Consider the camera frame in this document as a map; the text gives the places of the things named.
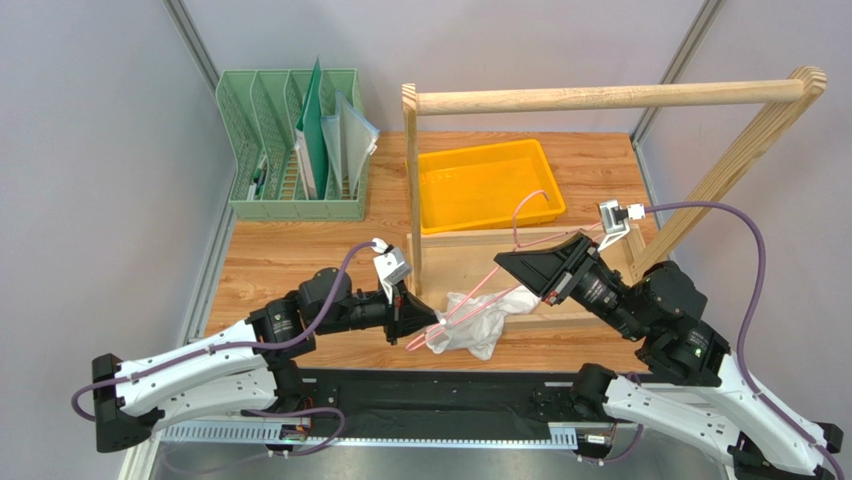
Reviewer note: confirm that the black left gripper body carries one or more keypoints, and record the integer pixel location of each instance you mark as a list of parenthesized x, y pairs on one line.
[(371, 309)]

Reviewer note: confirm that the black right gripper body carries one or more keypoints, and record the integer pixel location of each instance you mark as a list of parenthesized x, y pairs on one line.
[(567, 272)]

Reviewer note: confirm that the white tank top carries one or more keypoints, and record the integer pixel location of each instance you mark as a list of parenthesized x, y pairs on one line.
[(479, 323)]

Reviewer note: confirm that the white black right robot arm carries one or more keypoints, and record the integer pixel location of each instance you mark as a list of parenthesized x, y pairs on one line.
[(742, 426)]

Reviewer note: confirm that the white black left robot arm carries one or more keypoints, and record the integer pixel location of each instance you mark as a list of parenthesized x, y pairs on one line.
[(247, 367)]

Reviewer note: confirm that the wooden clothes rack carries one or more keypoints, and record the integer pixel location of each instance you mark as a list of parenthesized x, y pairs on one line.
[(592, 164)]

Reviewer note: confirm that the yellow plastic tray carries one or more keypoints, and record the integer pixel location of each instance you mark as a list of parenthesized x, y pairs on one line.
[(485, 187)]

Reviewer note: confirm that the translucent document pouch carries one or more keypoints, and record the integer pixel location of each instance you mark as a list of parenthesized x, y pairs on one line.
[(350, 140)]

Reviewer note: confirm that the green file organizer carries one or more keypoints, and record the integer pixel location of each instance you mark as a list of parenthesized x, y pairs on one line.
[(260, 110)]

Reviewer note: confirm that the green folder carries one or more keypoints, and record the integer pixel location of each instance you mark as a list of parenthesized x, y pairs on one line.
[(310, 146)]

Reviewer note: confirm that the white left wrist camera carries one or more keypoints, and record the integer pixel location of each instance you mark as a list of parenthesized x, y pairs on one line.
[(391, 266)]

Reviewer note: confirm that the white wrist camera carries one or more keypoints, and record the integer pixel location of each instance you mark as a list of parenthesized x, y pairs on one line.
[(391, 266), (615, 220)]

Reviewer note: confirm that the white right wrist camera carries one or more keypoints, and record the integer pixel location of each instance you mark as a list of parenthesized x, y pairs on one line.
[(615, 220)]

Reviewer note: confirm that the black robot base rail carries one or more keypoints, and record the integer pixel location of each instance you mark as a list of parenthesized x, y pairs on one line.
[(465, 404)]

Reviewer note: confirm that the white slotted cable duct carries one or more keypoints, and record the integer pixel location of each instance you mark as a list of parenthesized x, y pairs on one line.
[(556, 437)]

